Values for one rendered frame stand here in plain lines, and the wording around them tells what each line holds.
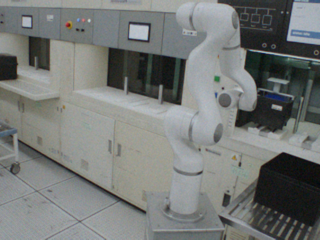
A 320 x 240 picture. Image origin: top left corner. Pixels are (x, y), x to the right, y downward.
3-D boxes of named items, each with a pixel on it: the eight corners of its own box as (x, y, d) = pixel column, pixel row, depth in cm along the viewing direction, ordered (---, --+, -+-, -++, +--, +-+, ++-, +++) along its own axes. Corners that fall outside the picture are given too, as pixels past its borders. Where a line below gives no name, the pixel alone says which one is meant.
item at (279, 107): (245, 126, 195) (254, 78, 184) (256, 118, 211) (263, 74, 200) (283, 137, 183) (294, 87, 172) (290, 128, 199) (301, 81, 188)
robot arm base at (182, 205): (163, 222, 114) (168, 180, 109) (156, 196, 132) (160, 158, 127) (210, 222, 117) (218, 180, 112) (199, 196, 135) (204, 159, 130)
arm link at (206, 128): (189, 133, 123) (225, 145, 114) (172, 140, 114) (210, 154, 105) (204, 4, 109) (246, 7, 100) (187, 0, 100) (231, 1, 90)
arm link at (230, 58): (260, 42, 117) (259, 105, 135) (223, 38, 126) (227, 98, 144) (251, 52, 112) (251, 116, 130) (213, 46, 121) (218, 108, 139)
